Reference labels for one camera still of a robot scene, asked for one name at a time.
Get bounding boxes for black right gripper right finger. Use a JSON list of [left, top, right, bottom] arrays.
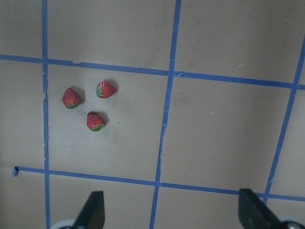
[[238, 188, 286, 229]]

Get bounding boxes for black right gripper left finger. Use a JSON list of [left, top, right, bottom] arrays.
[[73, 191, 105, 229]]

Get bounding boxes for red strawberry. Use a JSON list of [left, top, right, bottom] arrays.
[[61, 88, 81, 109], [96, 81, 117, 99], [87, 112, 104, 132]]

